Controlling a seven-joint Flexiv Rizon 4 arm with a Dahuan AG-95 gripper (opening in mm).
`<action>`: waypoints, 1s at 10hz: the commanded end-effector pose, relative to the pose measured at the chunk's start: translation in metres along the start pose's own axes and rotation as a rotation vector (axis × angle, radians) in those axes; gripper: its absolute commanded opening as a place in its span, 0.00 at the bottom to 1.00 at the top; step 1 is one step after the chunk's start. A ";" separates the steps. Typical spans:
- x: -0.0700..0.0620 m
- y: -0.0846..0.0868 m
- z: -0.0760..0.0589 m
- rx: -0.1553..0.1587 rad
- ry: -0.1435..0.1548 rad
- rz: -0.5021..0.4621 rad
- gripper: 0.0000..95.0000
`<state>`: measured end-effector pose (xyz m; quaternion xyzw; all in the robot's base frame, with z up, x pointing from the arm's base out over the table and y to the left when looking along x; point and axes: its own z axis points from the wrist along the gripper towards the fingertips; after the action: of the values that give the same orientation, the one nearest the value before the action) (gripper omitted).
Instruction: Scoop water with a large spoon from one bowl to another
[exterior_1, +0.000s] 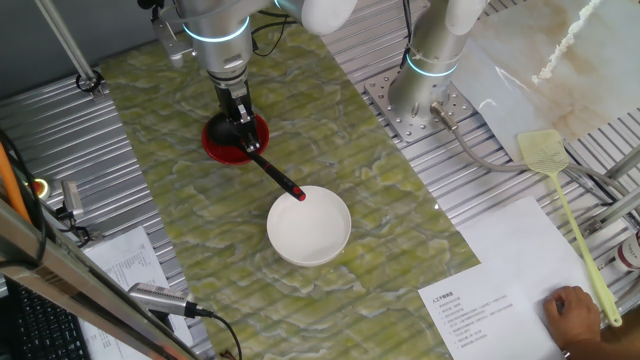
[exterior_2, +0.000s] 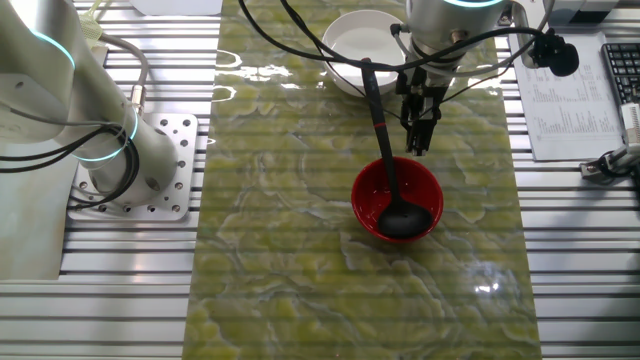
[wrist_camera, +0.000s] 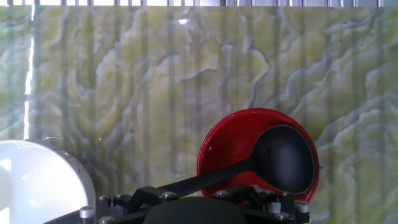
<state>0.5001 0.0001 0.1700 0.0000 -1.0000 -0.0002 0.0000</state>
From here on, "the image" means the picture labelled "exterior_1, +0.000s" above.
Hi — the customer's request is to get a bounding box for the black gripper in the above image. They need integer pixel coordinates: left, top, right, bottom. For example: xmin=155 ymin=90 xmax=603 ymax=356
xmin=213 ymin=74 xmax=262 ymax=154

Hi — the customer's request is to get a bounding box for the black ladle with red tip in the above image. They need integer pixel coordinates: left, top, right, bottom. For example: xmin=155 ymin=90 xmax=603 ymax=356
xmin=206 ymin=111 xmax=308 ymax=203

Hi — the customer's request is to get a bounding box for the person's bare forearm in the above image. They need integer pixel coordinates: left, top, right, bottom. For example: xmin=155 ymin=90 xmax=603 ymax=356
xmin=563 ymin=322 xmax=640 ymax=360

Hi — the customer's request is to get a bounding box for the red bowl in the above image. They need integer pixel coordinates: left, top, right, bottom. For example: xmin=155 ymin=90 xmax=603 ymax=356
xmin=201 ymin=112 xmax=271 ymax=166

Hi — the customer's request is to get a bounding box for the white bowl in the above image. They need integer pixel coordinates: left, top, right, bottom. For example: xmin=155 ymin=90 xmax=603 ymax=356
xmin=266 ymin=185 xmax=353 ymax=268

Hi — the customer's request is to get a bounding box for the person's bare hand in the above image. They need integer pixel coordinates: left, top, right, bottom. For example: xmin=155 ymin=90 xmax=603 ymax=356
xmin=543 ymin=285 xmax=602 ymax=351

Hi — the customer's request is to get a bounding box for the green marble pattern mat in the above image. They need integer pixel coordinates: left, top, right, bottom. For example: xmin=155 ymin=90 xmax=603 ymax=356
xmin=97 ymin=9 xmax=481 ymax=360

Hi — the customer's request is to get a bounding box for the black rod base clamp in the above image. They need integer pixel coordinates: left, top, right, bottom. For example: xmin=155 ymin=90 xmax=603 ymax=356
xmin=74 ymin=69 xmax=106 ymax=99

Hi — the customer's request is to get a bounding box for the paper with dense printed table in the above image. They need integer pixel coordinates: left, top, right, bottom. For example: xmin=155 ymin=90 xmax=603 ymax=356
xmin=79 ymin=225 xmax=195 ymax=360

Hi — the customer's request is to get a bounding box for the thin metal rod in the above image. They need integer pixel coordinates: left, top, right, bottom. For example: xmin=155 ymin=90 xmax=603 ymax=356
xmin=33 ymin=0 xmax=101 ymax=86

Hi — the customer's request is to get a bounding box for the orange pole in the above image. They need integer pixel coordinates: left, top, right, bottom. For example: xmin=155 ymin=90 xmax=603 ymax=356
xmin=0 ymin=142 xmax=31 ymax=224

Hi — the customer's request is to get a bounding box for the black keyboard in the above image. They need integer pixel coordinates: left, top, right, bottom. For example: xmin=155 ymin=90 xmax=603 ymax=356
xmin=4 ymin=279 xmax=94 ymax=360

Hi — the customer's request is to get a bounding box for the yellow-green fly swatter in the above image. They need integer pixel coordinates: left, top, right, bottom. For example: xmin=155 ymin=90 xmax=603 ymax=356
xmin=517 ymin=129 xmax=624 ymax=329

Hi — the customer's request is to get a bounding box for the blank white paper sheet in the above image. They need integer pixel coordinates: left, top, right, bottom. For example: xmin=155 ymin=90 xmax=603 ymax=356
xmin=457 ymin=196 xmax=601 ymax=326

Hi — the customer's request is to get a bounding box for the paper with short text list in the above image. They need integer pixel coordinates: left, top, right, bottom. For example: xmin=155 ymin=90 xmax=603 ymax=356
xmin=417 ymin=263 xmax=567 ymax=360

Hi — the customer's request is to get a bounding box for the beige marble pattern sheet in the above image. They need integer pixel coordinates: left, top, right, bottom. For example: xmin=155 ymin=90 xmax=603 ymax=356
xmin=447 ymin=0 xmax=640 ymax=164

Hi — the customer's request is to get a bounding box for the aluminium profile bar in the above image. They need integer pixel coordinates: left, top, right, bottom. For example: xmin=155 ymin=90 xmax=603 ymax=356
xmin=602 ymin=144 xmax=640 ymax=181
xmin=579 ymin=187 xmax=640 ymax=239

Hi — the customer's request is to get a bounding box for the red white can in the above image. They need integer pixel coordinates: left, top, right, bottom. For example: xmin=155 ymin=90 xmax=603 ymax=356
xmin=613 ymin=232 xmax=640 ymax=273

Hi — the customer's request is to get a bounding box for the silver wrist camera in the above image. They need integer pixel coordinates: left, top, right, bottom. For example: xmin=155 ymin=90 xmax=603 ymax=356
xmin=149 ymin=7 xmax=196 ymax=70

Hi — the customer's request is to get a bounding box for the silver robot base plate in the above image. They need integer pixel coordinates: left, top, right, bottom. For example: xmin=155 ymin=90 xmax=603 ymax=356
xmin=363 ymin=67 xmax=476 ymax=145

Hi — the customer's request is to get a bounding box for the small grey camera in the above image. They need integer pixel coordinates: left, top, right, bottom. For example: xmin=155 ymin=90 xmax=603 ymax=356
xmin=59 ymin=179 xmax=85 ymax=216

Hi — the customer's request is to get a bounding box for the silver finned camera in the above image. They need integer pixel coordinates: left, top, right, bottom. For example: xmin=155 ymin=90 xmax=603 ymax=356
xmin=127 ymin=282 xmax=197 ymax=319

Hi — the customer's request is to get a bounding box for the looped black cable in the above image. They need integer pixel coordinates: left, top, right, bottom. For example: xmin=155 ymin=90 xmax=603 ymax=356
xmin=398 ymin=0 xmax=415 ymax=70

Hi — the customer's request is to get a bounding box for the small camera mount clamp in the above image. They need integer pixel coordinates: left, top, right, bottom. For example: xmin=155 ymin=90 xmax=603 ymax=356
xmin=54 ymin=207 xmax=92 ymax=245

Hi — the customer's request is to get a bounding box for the black camera cable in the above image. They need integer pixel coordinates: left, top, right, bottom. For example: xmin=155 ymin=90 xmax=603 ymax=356
xmin=192 ymin=305 xmax=244 ymax=360

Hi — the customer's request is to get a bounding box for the grey corrugated cable conduit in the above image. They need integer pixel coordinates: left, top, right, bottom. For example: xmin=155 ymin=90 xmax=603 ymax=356
xmin=429 ymin=101 xmax=634 ymax=199

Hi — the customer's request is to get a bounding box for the aluminium frame bar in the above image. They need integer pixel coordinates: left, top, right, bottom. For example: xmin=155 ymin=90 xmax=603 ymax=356
xmin=0 ymin=197 xmax=201 ymax=360

